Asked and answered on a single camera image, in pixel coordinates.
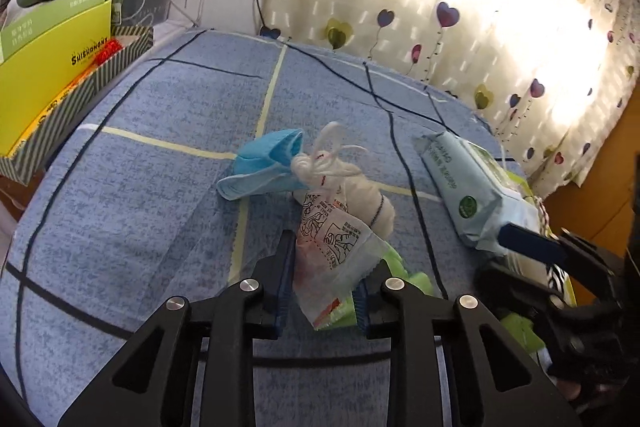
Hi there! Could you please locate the blue wet wipes pack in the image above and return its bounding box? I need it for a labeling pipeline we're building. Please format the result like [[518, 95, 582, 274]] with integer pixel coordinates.
[[411, 130, 527, 254]]

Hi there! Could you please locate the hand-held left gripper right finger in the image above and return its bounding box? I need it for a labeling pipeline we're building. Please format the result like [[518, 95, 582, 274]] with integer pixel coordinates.
[[352, 259, 583, 427]]

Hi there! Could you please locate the white rolled cloth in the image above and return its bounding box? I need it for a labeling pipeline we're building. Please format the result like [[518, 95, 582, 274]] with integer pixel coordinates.
[[344, 174, 396, 241]]

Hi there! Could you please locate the light green cardboard box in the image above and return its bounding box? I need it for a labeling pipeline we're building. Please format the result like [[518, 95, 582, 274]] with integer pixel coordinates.
[[0, 0, 107, 60]]

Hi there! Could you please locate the yellow cardboard box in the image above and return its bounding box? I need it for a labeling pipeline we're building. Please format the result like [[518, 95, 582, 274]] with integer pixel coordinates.
[[0, 0, 114, 156]]

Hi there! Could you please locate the plain green cloth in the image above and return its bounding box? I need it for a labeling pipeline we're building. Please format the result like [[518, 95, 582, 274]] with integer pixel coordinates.
[[315, 247, 435, 333]]

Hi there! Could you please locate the wooden wardrobe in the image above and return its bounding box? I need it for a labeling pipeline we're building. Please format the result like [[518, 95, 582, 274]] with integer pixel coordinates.
[[542, 102, 640, 260]]

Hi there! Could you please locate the blue face mask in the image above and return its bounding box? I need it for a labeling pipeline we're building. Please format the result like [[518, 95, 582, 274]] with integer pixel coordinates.
[[216, 129, 307, 202]]

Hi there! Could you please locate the striped cardboard box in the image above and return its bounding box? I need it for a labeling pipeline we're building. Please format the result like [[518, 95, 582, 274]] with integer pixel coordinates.
[[0, 26, 155, 186]]

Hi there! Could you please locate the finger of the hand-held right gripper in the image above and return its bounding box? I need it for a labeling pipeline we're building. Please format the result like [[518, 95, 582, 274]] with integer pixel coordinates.
[[497, 222, 628, 310], [472, 261, 578, 358]]

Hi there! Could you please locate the red tinsel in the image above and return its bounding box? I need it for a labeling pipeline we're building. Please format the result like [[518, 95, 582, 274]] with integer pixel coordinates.
[[85, 38, 124, 66]]

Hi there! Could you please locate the white yarn bundle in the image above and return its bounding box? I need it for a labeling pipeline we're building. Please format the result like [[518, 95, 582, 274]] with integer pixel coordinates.
[[291, 122, 372, 188]]

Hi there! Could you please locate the clear printed plastic bag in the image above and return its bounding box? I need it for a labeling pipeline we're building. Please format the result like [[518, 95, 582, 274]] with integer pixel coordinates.
[[292, 192, 386, 332]]

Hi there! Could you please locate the black white striped cloth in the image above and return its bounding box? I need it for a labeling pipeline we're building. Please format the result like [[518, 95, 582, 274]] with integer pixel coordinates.
[[546, 266, 577, 304]]

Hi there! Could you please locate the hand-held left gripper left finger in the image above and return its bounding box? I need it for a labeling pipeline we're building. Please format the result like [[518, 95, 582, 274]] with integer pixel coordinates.
[[57, 229, 297, 427]]

